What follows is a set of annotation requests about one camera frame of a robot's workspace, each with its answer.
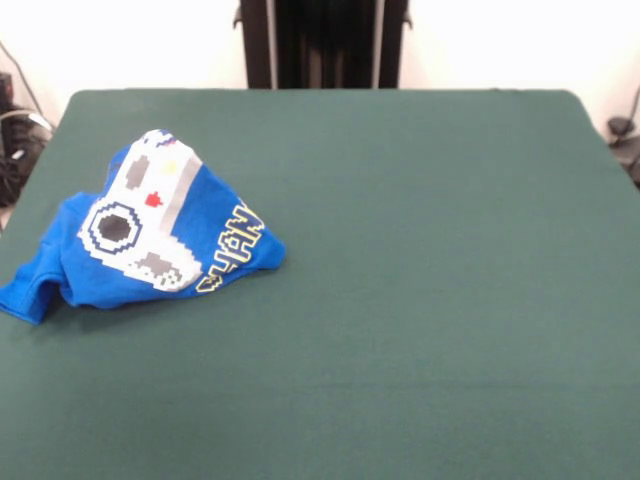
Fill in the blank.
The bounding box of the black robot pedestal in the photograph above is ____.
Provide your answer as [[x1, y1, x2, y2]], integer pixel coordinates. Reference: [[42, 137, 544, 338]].
[[233, 0, 414, 91]]

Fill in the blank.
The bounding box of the black cable bundle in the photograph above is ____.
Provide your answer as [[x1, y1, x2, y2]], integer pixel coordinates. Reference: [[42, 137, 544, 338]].
[[607, 84, 640, 189]]

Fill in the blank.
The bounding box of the dark green table cloth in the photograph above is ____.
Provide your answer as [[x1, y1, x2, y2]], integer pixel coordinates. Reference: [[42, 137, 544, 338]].
[[0, 88, 640, 480]]

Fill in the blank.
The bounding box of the blue printed t-shirt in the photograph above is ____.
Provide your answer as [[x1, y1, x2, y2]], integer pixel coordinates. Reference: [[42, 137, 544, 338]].
[[0, 128, 287, 326]]

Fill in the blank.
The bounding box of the black equipment pile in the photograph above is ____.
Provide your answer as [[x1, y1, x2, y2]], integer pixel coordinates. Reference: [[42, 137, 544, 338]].
[[0, 72, 55, 207]]

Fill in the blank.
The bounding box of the grey cable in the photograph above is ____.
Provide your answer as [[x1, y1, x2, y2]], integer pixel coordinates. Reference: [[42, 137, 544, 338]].
[[0, 42, 42, 117]]

